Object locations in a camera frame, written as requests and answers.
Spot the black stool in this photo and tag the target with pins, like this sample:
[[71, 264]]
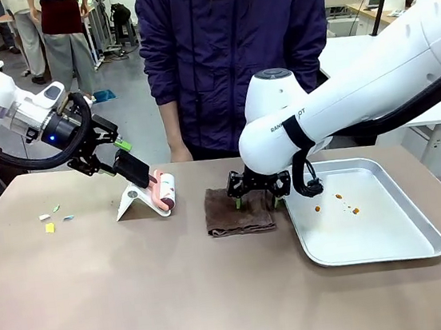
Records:
[[122, 24]]

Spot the blue paper scrap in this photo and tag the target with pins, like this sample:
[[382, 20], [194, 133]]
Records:
[[68, 218]]

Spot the bystander in beige trousers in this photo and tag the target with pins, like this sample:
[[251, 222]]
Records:
[[29, 35]]

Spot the yellow paper scrap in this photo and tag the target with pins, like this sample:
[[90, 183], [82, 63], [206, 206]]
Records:
[[50, 227]]

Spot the blue sheet on floor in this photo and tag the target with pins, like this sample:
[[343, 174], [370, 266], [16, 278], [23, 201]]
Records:
[[104, 95]]

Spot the green paper scrap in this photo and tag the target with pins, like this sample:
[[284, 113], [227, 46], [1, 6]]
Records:
[[55, 208]]

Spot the silver metal tray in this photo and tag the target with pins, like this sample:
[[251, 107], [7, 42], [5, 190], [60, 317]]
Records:
[[354, 237]]

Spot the person's right forearm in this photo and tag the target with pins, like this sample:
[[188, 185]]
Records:
[[173, 126]]

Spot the person in purple jacket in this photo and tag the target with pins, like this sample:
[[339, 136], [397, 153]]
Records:
[[228, 31]]

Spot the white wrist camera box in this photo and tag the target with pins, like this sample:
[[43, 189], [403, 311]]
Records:
[[50, 93]]

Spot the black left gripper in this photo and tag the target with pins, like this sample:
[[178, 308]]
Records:
[[69, 127]]

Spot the bystander with dark red apron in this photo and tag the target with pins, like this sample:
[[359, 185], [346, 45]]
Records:
[[64, 39]]

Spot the person's right hand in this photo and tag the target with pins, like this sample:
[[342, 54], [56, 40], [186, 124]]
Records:
[[181, 153]]

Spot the brown cloth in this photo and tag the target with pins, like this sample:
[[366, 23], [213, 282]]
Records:
[[239, 221]]

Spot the wooden workbench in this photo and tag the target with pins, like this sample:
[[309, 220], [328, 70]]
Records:
[[370, 11]]

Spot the white paper scrap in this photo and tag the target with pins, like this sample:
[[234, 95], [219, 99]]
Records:
[[44, 216]]

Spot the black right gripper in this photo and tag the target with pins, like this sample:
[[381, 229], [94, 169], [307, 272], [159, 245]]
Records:
[[258, 181]]

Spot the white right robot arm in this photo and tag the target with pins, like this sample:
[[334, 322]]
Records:
[[356, 88]]

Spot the white folded roller stand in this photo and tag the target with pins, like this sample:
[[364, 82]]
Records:
[[128, 202]]

